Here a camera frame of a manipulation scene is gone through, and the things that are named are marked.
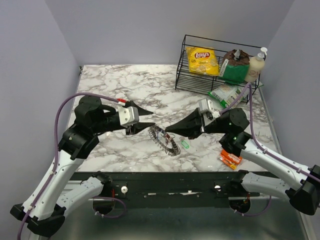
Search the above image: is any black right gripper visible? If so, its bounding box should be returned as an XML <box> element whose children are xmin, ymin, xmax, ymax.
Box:
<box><xmin>165</xmin><ymin>107</ymin><xmax>229</xmax><ymax>140</ymax></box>

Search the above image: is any green key tag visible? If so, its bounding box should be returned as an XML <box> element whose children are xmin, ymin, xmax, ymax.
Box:
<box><xmin>179</xmin><ymin>136</ymin><xmax>190</xmax><ymax>149</ymax></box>

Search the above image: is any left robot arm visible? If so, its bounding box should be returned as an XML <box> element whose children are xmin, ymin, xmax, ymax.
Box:
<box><xmin>10</xmin><ymin>92</ymin><xmax>151</xmax><ymax>240</ymax></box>

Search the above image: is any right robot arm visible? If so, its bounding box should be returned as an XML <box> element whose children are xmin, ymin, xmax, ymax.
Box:
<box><xmin>165</xmin><ymin>108</ymin><xmax>320</xmax><ymax>216</ymax></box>

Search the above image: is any green white snack bag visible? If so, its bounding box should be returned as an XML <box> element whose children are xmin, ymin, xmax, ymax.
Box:
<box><xmin>208</xmin><ymin>83</ymin><xmax>249</xmax><ymax>109</ymax></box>

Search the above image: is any orange razor blade box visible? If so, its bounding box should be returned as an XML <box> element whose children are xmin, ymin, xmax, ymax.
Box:
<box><xmin>219</xmin><ymin>149</ymin><xmax>243</xmax><ymax>170</ymax></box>

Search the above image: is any yellow Lays chips bag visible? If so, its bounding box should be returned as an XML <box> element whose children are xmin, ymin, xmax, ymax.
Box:
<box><xmin>185</xmin><ymin>46</ymin><xmax>220</xmax><ymax>76</ymax></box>

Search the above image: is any green brown coffee bag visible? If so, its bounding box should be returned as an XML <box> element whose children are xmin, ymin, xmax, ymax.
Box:
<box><xmin>219</xmin><ymin>49</ymin><xmax>250</xmax><ymax>83</ymax></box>

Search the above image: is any cream lotion pump bottle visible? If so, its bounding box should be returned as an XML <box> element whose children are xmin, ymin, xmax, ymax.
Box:
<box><xmin>244</xmin><ymin>47</ymin><xmax>268</xmax><ymax>83</ymax></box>

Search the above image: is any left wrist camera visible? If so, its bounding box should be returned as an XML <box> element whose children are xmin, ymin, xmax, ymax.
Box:
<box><xmin>118</xmin><ymin>106</ymin><xmax>140</xmax><ymax>128</ymax></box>

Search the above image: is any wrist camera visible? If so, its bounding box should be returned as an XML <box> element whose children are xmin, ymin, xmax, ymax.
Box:
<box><xmin>198</xmin><ymin>98</ymin><xmax>221</xmax><ymax>120</ymax></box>
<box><xmin>118</xmin><ymin>106</ymin><xmax>140</xmax><ymax>128</ymax></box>

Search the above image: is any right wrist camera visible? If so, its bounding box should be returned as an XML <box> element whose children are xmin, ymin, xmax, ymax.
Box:
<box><xmin>198</xmin><ymin>98</ymin><xmax>221</xmax><ymax>120</ymax></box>

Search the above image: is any black wire rack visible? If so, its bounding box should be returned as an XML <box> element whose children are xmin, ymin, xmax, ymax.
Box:
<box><xmin>174</xmin><ymin>34</ymin><xmax>262</xmax><ymax>105</ymax></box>

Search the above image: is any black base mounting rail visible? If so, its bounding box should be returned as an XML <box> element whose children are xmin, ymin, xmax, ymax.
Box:
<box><xmin>51</xmin><ymin>169</ymin><xmax>262</xmax><ymax>210</ymax></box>

